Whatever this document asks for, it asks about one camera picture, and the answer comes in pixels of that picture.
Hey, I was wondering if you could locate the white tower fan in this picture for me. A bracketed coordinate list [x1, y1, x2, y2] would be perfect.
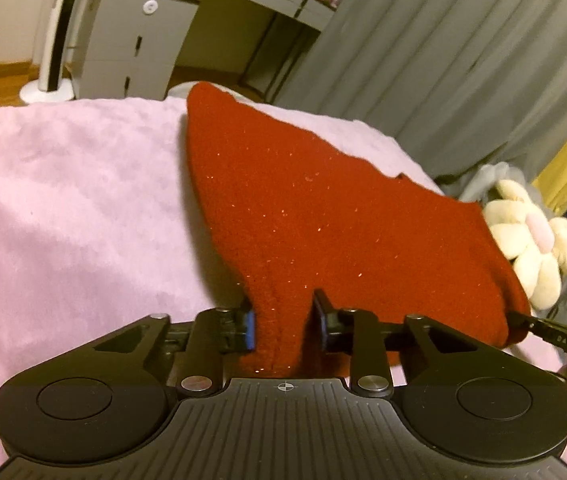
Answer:
[20, 0, 79, 106]

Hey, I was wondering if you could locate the pink plush blanket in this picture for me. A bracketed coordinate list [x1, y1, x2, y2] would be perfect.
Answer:
[0, 91, 567, 480]

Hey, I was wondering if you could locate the grey drawer cabinet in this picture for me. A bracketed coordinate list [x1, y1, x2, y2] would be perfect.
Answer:
[71, 0, 200, 101]

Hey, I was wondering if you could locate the cream flower plush pillow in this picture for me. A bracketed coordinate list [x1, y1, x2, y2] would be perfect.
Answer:
[482, 179, 567, 311]

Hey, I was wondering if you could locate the grey curtain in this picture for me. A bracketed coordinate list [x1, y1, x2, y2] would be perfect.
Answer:
[274, 0, 567, 196]

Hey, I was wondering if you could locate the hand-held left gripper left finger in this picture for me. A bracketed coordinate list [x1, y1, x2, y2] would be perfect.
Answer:
[91, 305, 257, 397]

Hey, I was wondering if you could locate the grey plush pillow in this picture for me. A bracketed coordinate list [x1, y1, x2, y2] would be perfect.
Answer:
[456, 162, 539, 211]

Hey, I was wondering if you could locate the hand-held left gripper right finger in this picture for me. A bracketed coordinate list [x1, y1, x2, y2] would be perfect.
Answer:
[312, 288, 484, 397]

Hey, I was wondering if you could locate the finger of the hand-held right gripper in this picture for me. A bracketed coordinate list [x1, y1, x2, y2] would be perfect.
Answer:
[507, 311, 547, 338]

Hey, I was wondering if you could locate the red knit cardigan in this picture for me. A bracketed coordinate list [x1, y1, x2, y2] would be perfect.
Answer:
[185, 81, 532, 381]

